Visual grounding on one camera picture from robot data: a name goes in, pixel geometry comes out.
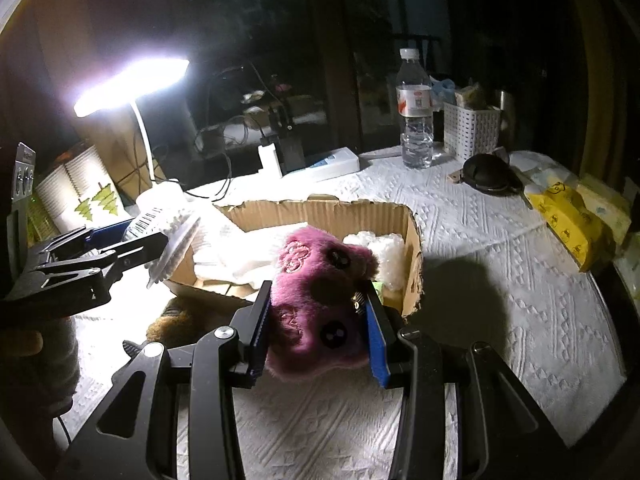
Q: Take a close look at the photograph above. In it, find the yellow tissue packet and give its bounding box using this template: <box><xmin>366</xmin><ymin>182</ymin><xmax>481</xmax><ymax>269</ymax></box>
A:
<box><xmin>527</xmin><ymin>182</ymin><xmax>614</xmax><ymax>274</ymax></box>

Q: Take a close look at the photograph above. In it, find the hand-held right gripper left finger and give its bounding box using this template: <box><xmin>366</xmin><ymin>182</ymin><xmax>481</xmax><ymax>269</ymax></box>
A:
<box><xmin>52</xmin><ymin>280</ymin><xmax>274</xmax><ymax>480</ymax></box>

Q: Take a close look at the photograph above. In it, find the stack of tree-print paper cups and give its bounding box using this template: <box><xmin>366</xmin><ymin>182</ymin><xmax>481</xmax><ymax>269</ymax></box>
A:
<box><xmin>64</xmin><ymin>144</ymin><xmax>127</xmax><ymax>223</ymax></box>

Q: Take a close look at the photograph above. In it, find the white desk lamp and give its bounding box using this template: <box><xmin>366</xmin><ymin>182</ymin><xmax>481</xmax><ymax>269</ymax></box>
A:
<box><xmin>74</xmin><ymin>57</ymin><xmax>196</xmax><ymax>217</ymax></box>

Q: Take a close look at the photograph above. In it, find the black round pouch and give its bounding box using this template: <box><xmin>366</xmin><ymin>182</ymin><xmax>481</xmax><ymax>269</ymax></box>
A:
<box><xmin>450</xmin><ymin>152</ymin><xmax>526</xmax><ymax>196</ymax></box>

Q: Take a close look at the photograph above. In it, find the blue plastic bag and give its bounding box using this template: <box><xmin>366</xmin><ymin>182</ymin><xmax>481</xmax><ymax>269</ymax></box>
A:
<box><xmin>430</xmin><ymin>77</ymin><xmax>457</xmax><ymax>107</ymax></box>

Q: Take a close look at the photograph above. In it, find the clear plastic water bottle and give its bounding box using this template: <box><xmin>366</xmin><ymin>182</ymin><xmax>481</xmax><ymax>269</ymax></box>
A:
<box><xmin>396</xmin><ymin>48</ymin><xmax>435</xmax><ymax>170</ymax></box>

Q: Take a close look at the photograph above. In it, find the white flat box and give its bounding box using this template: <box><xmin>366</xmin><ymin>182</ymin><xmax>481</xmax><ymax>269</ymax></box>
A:
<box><xmin>286</xmin><ymin>147</ymin><xmax>361</xmax><ymax>183</ymax></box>

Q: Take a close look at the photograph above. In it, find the white charger block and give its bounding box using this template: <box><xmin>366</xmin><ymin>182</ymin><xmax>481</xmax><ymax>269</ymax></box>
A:
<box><xmin>257</xmin><ymin>143</ymin><xmax>284</xmax><ymax>179</ymax></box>

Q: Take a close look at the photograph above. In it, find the stack of white paper cups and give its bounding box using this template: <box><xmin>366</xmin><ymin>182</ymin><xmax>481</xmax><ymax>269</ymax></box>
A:
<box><xmin>34</xmin><ymin>164</ymin><xmax>77</xmax><ymax>235</ymax></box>

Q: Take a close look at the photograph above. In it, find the purple plush toy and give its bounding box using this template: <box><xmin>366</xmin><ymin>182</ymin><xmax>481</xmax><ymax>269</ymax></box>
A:
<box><xmin>262</xmin><ymin>226</ymin><xmax>382</xmax><ymax>374</ymax></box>

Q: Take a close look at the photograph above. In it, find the person's left hand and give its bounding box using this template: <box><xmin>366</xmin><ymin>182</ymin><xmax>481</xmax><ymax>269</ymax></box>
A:
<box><xmin>0</xmin><ymin>329</ymin><xmax>44</xmax><ymax>362</ymax></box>

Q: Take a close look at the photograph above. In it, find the black cable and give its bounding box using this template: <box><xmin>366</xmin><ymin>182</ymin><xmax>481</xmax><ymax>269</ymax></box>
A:
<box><xmin>194</xmin><ymin>124</ymin><xmax>267</xmax><ymax>197</ymax></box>

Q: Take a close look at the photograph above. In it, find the cardboard box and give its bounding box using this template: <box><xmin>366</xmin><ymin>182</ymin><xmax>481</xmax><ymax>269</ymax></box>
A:
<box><xmin>165</xmin><ymin>199</ymin><xmax>425</xmax><ymax>319</ymax></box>

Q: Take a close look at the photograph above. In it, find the pale printed tissue packet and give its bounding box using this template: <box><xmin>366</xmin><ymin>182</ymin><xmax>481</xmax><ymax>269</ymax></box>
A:
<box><xmin>575</xmin><ymin>176</ymin><xmax>634</xmax><ymax>247</ymax></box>

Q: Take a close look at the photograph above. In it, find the white embossed tablecloth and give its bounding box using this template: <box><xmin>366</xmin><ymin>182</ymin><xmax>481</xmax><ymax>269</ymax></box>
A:
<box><xmin>55</xmin><ymin>146</ymin><xmax>629</xmax><ymax>480</ymax></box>

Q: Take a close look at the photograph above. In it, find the black phone stand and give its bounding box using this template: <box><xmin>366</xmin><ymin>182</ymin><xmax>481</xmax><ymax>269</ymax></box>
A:
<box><xmin>269</xmin><ymin>104</ymin><xmax>306</xmax><ymax>177</ymax></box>

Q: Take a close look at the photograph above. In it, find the white woven plastic basket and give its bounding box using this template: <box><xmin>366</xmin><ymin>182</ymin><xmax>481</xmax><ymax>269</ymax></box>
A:
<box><xmin>442</xmin><ymin>101</ymin><xmax>502</xmax><ymax>162</ymax></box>

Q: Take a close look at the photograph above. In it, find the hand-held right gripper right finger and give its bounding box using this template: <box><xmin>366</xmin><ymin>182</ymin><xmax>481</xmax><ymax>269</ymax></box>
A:
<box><xmin>364</xmin><ymin>282</ymin><xmax>569</xmax><ymax>480</ymax></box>

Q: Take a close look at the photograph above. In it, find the metal thermos flask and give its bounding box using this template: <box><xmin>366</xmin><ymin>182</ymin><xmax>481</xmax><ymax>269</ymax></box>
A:
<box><xmin>492</xmin><ymin>90</ymin><xmax>516</xmax><ymax>149</ymax></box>

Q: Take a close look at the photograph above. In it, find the dark chair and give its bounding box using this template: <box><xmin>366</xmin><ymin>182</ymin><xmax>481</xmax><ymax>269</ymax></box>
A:
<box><xmin>394</xmin><ymin>34</ymin><xmax>442</xmax><ymax>77</ymax></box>

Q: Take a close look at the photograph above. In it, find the brown plush toy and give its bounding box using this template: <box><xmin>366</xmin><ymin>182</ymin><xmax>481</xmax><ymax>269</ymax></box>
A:
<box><xmin>145</xmin><ymin>297</ymin><xmax>251</xmax><ymax>346</ymax></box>

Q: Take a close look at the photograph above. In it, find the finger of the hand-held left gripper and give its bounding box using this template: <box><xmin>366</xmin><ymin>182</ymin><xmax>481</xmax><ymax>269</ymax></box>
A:
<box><xmin>39</xmin><ymin>221</ymin><xmax>135</xmax><ymax>260</ymax></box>
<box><xmin>87</xmin><ymin>232</ymin><xmax>171</xmax><ymax>282</ymax></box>

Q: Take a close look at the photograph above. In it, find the white towel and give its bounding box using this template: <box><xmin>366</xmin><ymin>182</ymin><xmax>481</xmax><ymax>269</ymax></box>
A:
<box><xmin>192</xmin><ymin>205</ymin><xmax>312</xmax><ymax>292</ymax></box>

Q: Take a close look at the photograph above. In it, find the white flat wipes packet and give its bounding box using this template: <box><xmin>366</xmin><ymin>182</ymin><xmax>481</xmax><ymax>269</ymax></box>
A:
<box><xmin>509</xmin><ymin>151</ymin><xmax>577</xmax><ymax>192</ymax></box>

